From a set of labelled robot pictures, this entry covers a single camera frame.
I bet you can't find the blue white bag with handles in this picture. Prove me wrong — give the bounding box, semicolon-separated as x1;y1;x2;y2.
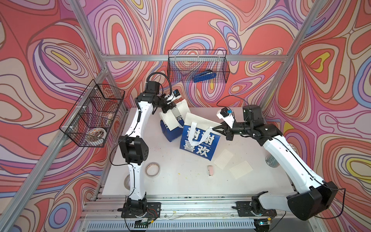
159;100;190;142

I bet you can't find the blue white paper bag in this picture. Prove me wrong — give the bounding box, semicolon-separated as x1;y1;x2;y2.
180;113;221;160

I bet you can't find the pink white mini stapler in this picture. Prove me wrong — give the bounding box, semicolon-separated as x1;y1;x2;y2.
207;165;214;177

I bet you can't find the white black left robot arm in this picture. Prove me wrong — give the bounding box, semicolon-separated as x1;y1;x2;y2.
118;72;180;217

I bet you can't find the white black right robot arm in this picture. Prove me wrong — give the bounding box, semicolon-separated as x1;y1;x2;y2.
213;105;340;221

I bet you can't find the metallic cup of pencils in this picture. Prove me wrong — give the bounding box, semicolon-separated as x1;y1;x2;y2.
265;143;298;168

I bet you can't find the blue stapler in basket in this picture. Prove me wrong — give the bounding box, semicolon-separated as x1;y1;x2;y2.
193;70;216;83

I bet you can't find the beige tape roll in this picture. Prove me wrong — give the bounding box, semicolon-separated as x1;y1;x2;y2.
145;162;160;178

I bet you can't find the clear tape roll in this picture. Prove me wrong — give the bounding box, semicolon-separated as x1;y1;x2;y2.
124;175;130;190

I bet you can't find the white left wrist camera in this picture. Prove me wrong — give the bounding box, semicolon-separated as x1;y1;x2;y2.
165;90;181;104

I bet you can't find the black wire basket back wall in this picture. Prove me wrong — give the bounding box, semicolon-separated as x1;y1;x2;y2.
167;48;230;83

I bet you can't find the black wire basket wall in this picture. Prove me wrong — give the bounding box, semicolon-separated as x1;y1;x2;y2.
59;80;125;148
167;48;230;83

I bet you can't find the black wire basket left wall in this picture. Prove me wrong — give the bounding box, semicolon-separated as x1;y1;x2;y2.
59;80;125;148

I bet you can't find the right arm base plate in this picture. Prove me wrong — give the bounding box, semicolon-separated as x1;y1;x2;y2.
232;201;277;218

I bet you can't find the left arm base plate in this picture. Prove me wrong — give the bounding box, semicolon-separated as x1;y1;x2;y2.
121;202;161;219

